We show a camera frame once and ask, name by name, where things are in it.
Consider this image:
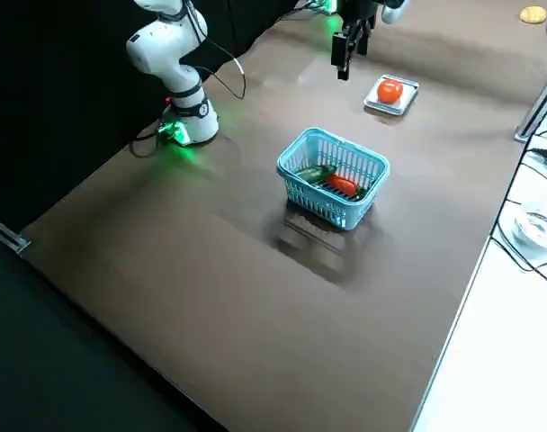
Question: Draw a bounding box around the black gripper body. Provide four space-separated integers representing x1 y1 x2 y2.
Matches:
343 0 377 24

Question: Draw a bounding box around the red tomato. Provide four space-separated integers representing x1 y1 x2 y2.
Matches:
376 78 404 105

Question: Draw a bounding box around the silver digital kitchen scale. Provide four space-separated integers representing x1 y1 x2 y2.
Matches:
363 74 421 117

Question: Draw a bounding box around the light blue plastic basket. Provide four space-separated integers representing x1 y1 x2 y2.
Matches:
276 127 390 231

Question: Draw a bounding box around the wrist black flat plate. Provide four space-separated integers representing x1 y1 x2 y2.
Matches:
330 31 353 83

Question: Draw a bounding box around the short dark green cucumber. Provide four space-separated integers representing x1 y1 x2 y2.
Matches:
293 164 338 184

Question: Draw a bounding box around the red elongated vegetable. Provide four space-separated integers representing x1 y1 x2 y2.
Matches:
326 174 359 196

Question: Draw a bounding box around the round orange checkered bread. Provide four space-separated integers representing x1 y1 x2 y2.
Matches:
519 5 547 23

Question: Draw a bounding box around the clear glass bowl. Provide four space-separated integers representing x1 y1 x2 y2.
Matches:
511 201 547 251

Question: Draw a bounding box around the black backdrop curtain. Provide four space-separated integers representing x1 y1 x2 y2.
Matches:
0 0 328 230

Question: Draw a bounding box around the white side desk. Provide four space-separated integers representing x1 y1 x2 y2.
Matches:
410 44 547 432

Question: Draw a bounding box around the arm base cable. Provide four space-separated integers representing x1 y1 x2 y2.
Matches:
129 127 167 158
277 0 320 23

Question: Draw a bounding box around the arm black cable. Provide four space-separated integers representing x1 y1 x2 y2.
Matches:
182 0 247 101

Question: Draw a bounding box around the aluminium profile camera post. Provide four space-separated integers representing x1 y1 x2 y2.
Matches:
514 62 547 143

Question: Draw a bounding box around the aluminium profile frame bar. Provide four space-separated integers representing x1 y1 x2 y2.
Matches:
0 211 32 256

